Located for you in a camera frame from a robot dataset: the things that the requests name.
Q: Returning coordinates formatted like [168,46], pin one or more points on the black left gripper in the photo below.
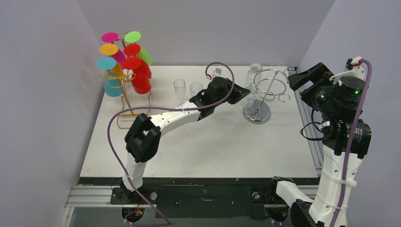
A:
[238,93]

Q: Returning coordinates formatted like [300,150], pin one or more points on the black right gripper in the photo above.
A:
[309,79]

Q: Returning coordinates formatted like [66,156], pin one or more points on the clear glass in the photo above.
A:
[250,99]
[254,74]
[195,88]

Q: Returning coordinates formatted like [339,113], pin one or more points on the clear champagne flute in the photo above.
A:
[180,90]

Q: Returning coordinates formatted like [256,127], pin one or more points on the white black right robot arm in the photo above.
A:
[346,139]

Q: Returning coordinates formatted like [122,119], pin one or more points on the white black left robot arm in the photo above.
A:
[143,137]

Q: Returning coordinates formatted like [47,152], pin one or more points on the chrome round glass rack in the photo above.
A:
[260,112]

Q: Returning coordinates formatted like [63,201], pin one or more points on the red lower plastic wine glass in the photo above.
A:
[140,83]

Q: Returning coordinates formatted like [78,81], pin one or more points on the red plastic wine glass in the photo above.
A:
[137,65]
[140,83]

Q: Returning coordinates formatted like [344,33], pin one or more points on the red upper plastic wine glass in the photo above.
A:
[137,65]

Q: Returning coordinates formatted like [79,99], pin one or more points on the green plastic wine glass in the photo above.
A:
[135,49]

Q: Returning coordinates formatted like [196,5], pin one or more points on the cyan plastic wine glass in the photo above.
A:
[111,86]

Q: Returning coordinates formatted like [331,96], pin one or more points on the orange plastic wine glass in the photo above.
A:
[110,64]

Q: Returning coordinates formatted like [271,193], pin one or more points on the magenta plastic wine glass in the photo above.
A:
[110,48]

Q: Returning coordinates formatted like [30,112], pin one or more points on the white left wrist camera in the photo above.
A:
[216,73]

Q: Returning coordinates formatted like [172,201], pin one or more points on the aluminium rail right side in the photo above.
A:
[309,132]

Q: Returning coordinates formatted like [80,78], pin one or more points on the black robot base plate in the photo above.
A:
[198,197]

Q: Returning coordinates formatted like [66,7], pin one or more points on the gold wire glass rack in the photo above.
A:
[126,79]

